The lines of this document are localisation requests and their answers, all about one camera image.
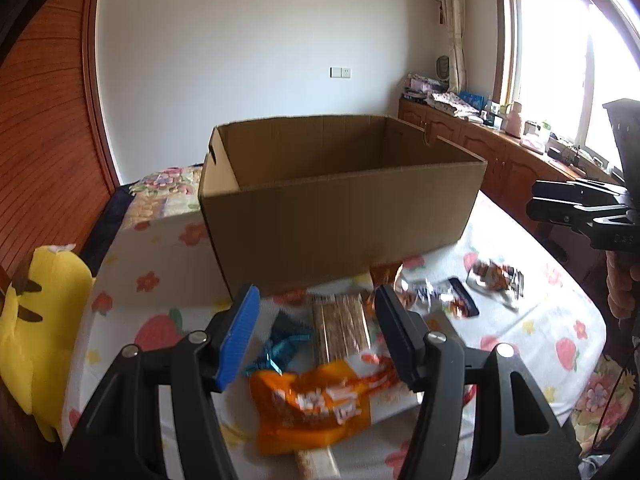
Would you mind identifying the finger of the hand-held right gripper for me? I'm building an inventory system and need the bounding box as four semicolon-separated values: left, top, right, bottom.
531;178;627;203
526;199;627;235

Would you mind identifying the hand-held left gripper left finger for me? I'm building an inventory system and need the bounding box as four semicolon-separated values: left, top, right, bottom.
62;285;261;480

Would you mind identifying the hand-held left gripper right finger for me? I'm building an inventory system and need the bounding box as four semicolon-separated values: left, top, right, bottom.
374;285;581;480

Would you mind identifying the silver blue snack packet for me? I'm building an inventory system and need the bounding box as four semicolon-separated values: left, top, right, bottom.
400;277;453;311

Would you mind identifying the clear packet of brown bars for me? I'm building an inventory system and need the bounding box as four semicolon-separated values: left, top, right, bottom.
311;292;373;363

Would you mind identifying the white orange snack packet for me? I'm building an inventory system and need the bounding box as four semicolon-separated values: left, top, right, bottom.
465;259;526;308

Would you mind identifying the large orange snack packet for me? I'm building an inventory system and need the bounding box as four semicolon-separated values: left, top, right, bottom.
249;352;426;456

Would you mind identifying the brown cardboard box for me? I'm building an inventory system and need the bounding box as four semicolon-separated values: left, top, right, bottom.
197;114;488;301

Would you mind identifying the person's right hand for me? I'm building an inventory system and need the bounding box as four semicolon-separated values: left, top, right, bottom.
604;250;640;322

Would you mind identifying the teal foil candy wrapper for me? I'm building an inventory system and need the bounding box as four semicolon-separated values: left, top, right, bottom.
241;310;316;378

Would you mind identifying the small orange snack packet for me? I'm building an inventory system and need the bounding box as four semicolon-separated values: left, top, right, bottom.
370;262;416;311

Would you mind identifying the wooden cabinet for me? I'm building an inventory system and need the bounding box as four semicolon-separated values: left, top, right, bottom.
397;99;621;241

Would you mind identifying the dark snack packet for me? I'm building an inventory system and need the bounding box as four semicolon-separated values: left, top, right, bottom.
446;276;481;320

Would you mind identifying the pink kettle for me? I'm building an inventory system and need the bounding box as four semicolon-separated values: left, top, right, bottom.
506;101;525;137

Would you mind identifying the white strawberry print cloth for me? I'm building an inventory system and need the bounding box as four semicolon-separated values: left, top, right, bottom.
62;180;608;480

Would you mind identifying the wooden framed window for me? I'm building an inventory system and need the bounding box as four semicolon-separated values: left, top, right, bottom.
492;0;640;171

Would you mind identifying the folded floral cloth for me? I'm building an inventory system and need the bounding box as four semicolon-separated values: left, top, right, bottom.
431;91;481;117

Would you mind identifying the beige snack bar packet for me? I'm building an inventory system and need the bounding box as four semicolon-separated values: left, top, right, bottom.
294;447;341;480

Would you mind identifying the floral quilt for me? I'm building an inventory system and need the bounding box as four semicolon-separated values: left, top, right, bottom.
125;165;206;231

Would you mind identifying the dark blue blanket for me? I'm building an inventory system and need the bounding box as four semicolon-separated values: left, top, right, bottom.
80;185;133;273

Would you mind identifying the stack of books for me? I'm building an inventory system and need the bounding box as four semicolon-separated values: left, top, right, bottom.
402;74;441;101

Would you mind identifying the patterned curtain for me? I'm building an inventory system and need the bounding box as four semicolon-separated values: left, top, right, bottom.
430;0;468;95

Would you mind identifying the yellow plush toy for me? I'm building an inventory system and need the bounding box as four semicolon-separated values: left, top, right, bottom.
0;244;96;443

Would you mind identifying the wooden wardrobe door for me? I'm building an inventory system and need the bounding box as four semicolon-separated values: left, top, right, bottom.
0;0;121;291

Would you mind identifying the black cable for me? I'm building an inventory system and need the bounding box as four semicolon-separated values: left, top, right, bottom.
597;355;633;458

